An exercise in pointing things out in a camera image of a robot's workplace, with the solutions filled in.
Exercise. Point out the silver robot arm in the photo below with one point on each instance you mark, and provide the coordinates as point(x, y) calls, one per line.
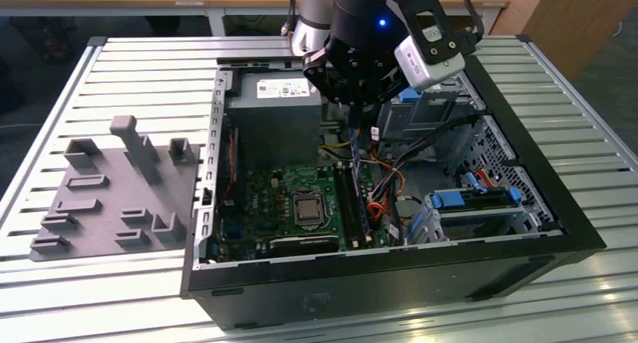
point(311, 29)

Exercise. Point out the black camera bracket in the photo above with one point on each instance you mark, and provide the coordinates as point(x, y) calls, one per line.
point(443, 55)

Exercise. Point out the grey parts rack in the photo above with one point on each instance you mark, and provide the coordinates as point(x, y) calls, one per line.
point(115, 208)

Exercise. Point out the hard disk in blue carrier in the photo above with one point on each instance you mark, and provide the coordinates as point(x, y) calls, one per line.
point(451, 201)

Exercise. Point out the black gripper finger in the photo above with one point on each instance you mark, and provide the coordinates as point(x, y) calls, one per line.
point(388, 85)
point(319, 74)

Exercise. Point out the silver CPU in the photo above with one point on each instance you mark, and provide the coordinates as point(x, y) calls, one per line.
point(308, 212)

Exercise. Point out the black RAM slot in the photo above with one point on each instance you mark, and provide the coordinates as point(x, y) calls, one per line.
point(367, 240)
point(341, 204)
point(348, 204)
point(356, 216)

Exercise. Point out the blue plastic tab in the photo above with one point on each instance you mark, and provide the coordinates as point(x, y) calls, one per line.
point(410, 95)

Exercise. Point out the black graphics card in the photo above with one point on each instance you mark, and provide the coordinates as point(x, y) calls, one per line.
point(304, 246)

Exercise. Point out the wooden cabinet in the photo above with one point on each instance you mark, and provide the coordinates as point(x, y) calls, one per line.
point(572, 21)

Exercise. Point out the silver disk bay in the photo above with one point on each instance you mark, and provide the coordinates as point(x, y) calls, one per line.
point(478, 223)

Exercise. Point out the black silver PC case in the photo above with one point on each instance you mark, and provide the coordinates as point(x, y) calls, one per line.
point(348, 294)

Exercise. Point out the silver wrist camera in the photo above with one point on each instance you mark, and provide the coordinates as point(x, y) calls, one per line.
point(423, 72)

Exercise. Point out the silver drive bay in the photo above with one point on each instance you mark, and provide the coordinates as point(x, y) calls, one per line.
point(423, 119)

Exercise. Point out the white power supply label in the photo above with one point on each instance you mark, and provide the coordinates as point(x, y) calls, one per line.
point(284, 89)

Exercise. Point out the black CPU socket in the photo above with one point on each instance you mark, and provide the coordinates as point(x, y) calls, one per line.
point(309, 194)

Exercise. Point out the silver power supply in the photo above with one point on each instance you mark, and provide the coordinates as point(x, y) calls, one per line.
point(273, 133)

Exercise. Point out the green motherboard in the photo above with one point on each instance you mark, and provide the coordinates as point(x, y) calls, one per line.
point(268, 186)

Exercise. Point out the black case clip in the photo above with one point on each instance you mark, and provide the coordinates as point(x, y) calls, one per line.
point(205, 198)

